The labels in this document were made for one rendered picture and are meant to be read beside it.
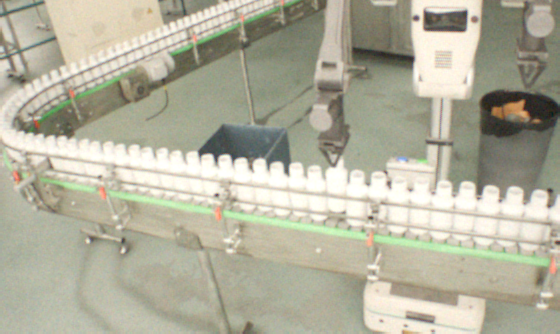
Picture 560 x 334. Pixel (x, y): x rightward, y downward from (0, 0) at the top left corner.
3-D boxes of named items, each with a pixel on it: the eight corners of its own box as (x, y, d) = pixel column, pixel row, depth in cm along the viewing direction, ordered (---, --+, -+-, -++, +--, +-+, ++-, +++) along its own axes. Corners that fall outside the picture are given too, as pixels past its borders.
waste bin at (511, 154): (467, 211, 276) (478, 119, 243) (470, 170, 311) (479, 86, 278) (544, 220, 259) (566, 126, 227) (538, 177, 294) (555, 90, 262)
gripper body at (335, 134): (316, 146, 119) (314, 120, 116) (327, 128, 127) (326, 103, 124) (341, 148, 117) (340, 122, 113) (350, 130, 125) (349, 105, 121)
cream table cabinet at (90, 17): (145, 59, 607) (123, -30, 546) (174, 65, 570) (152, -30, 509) (73, 91, 538) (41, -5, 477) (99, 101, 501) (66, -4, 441)
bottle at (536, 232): (516, 249, 114) (527, 199, 106) (517, 234, 119) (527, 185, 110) (540, 253, 112) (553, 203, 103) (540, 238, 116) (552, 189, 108)
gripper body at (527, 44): (542, 46, 108) (546, 17, 104) (547, 60, 100) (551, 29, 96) (515, 45, 110) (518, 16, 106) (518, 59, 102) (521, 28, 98)
